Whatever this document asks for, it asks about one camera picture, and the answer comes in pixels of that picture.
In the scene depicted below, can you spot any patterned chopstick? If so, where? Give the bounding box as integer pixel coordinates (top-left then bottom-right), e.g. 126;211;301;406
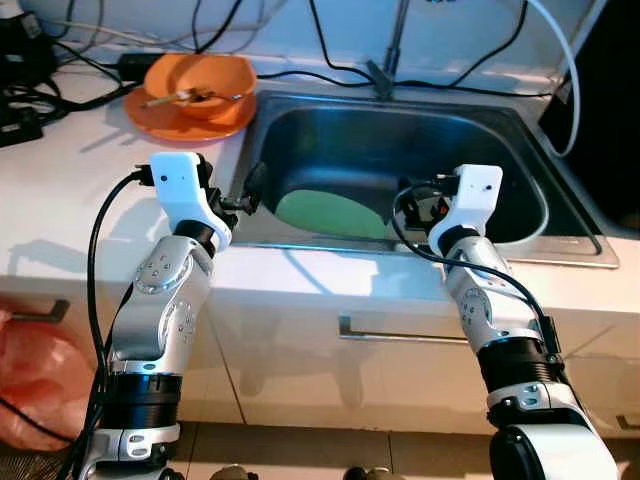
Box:
180;88;253;105
140;89;216;109

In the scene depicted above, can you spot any orange plastic bowl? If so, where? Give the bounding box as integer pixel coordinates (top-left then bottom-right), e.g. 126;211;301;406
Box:
143;54;257;121

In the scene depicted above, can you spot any white kitchen cabinet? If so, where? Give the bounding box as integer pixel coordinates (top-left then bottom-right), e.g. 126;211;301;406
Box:
0;262;640;438

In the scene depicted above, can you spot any orange plastic plate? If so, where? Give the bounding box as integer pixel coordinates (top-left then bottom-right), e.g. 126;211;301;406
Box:
123;85;259;142

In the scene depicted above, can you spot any green plate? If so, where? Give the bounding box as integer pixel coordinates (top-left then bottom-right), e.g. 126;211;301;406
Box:
275;187;393;241

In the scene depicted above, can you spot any stainless steel sink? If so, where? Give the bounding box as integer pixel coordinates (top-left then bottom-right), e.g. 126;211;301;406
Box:
232;90;619;269

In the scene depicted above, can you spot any black power adapter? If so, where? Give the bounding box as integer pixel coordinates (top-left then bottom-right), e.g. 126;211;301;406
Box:
118;52;166;79

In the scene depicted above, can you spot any metal faucet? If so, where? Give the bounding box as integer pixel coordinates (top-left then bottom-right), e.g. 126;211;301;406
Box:
365;0;416;99

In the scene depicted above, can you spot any small black box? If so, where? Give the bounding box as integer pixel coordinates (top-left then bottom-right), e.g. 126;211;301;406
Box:
0;100;46;148

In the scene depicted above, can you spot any black electronic device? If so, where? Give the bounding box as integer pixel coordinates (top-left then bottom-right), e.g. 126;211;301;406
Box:
0;10;59;86

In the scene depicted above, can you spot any red plastic bag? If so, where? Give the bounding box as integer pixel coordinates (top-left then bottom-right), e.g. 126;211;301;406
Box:
0;298;98;453

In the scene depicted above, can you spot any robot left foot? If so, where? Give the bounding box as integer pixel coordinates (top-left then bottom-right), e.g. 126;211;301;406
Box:
208;465;259;480

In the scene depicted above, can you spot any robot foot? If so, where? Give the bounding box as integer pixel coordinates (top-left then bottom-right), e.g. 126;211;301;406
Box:
343;465;401;480
208;465;259;480

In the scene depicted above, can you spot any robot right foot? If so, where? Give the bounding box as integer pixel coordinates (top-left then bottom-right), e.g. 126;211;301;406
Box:
343;465;401;480

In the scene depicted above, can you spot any grey woven mat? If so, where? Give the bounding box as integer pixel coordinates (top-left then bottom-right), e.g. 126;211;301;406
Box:
0;445;86;480

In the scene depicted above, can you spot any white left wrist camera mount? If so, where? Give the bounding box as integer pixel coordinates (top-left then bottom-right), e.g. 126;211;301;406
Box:
148;152;236;251

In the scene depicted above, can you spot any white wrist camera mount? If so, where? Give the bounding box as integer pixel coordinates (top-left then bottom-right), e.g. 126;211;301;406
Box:
428;165;504;251
148;152;236;251

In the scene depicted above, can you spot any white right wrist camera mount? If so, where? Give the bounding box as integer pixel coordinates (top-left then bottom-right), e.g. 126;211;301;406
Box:
428;165;504;251

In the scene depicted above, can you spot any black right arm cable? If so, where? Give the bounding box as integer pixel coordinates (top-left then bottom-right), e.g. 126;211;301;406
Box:
390;178;563;356

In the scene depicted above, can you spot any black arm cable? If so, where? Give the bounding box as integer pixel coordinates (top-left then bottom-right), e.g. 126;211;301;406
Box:
390;178;563;356
55;168;153;480

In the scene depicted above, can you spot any black power cable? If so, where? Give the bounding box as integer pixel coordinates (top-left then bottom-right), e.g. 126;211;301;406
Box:
255;66;561;99

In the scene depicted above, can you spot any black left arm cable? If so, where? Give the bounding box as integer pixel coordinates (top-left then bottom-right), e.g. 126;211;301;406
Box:
55;168;153;480

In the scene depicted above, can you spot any black hanging cable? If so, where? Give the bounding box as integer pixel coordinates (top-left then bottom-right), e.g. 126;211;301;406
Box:
308;0;379;79

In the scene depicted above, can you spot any white hose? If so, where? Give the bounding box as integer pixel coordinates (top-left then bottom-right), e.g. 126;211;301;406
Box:
525;0;583;158

